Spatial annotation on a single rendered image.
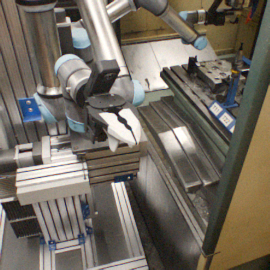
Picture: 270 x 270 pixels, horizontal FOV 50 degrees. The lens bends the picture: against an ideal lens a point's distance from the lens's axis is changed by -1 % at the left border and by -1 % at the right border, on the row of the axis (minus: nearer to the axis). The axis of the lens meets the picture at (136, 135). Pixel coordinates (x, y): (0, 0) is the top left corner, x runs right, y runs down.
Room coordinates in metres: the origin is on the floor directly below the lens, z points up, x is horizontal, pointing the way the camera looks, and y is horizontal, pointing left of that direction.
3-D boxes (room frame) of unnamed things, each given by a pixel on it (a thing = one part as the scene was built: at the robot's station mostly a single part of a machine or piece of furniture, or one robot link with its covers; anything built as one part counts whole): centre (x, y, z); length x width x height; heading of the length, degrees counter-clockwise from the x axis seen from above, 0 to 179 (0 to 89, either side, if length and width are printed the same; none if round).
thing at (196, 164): (1.47, -0.28, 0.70); 0.90 x 0.30 x 0.16; 18
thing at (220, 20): (1.78, -0.47, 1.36); 0.12 x 0.08 x 0.09; 94
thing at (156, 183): (1.58, 0.02, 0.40); 2.08 x 0.07 x 0.80; 18
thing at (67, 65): (0.64, 0.15, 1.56); 0.11 x 0.08 x 0.09; 29
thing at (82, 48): (1.42, 0.28, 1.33); 0.13 x 0.12 x 0.14; 20
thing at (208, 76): (1.81, -0.57, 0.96); 0.29 x 0.23 x 0.05; 18
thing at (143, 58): (2.41, -0.38, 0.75); 0.89 x 0.67 x 0.26; 108
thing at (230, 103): (1.52, -0.58, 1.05); 0.10 x 0.05 x 0.30; 108
